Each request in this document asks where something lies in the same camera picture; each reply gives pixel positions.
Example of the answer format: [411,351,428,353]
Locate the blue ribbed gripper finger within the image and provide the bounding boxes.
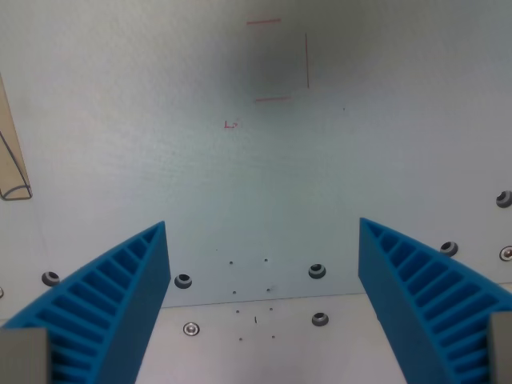
[357,217,512,384]
[0,220,173,384]

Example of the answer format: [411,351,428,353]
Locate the light wooden board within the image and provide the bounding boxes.
[0,73,34,201]

